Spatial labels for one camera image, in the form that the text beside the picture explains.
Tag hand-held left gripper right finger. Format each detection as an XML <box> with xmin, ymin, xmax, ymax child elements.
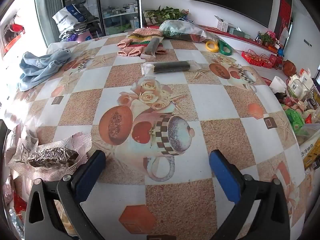
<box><xmin>209</xmin><ymin>149</ymin><xmax>290</xmax><ymax>240</ymax></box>

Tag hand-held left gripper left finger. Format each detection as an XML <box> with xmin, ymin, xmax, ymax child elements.
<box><xmin>24</xmin><ymin>150</ymin><xmax>107</xmax><ymax>240</ymax></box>

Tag brown snack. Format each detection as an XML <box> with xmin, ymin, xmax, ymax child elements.
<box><xmin>8</xmin><ymin>133</ymin><xmax>92</xmax><ymax>180</ymax></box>

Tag checkered printed tablecloth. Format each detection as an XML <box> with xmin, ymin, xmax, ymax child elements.
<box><xmin>0</xmin><ymin>29</ymin><xmax>309</xmax><ymax>240</ymax></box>

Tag yellow cardboard box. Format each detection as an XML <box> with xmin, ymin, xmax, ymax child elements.
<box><xmin>301</xmin><ymin>140</ymin><xmax>320</xmax><ymax>170</ymax></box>

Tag green plastic bag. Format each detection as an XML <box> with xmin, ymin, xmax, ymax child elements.
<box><xmin>285</xmin><ymin>107</ymin><xmax>307</xmax><ymax>134</ymax></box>

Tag white paper roll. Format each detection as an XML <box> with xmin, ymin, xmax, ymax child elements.
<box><xmin>269</xmin><ymin>76</ymin><xmax>288</xmax><ymax>94</ymax></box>

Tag white bag with green print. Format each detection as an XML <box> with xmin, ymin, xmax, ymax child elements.
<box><xmin>286</xmin><ymin>74</ymin><xmax>314</xmax><ymax>99</ymax></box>

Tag light blue cloth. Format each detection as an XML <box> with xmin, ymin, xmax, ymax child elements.
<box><xmin>18</xmin><ymin>49</ymin><xmax>72</xmax><ymax>92</ymax></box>

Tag dark roll in clear packet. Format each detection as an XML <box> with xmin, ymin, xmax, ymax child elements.
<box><xmin>141</xmin><ymin>60</ymin><xmax>200</xmax><ymax>75</ymax></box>
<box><xmin>140</xmin><ymin>37</ymin><xmax>160</xmax><ymax>60</ymax></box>

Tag brown round pot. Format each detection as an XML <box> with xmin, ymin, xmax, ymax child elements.
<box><xmin>282</xmin><ymin>59</ymin><xmax>297</xmax><ymax>74</ymax></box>

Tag red gift box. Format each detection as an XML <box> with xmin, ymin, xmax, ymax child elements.
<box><xmin>269</xmin><ymin>55</ymin><xmax>284</xmax><ymax>68</ymax></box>

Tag pink knitted cloth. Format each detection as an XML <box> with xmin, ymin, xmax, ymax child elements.
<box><xmin>117</xmin><ymin>28</ymin><xmax>168</xmax><ymax>57</ymax></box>

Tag pile of clothes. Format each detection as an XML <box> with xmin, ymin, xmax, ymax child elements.
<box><xmin>59</xmin><ymin>22</ymin><xmax>94</xmax><ymax>42</ymax></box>

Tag green flat box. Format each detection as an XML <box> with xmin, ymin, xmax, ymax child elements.
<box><xmin>229</xmin><ymin>27</ymin><xmax>250</xmax><ymax>38</ymax></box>

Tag potted pink flowers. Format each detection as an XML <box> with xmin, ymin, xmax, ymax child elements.
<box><xmin>257</xmin><ymin>29</ymin><xmax>277</xmax><ymax>46</ymax></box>

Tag open white carton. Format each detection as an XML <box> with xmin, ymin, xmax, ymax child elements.
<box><xmin>214</xmin><ymin>15</ymin><xmax>229</xmax><ymax>32</ymax></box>

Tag clear bag with green contents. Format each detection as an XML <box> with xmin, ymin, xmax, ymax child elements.
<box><xmin>159</xmin><ymin>20</ymin><xmax>213</xmax><ymax>43</ymax></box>

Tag white printed sack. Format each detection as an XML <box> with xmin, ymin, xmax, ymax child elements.
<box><xmin>52</xmin><ymin>4</ymin><xmax>87</xmax><ymax>33</ymax></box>

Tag red hanging cloth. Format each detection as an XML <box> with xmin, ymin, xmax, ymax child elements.
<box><xmin>5</xmin><ymin>22</ymin><xmax>25</xmax><ymax>50</ymax></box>

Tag glass door cabinet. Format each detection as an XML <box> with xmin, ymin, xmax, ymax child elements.
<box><xmin>61</xmin><ymin>0</ymin><xmax>142</xmax><ymax>37</ymax></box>

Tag green leafy plant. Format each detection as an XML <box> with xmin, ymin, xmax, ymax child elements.
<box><xmin>144</xmin><ymin>6</ymin><xmax>187</xmax><ymax>25</ymax></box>

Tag red paper wall decoration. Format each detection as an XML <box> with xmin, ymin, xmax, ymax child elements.
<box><xmin>274</xmin><ymin>0</ymin><xmax>293</xmax><ymax>45</ymax></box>

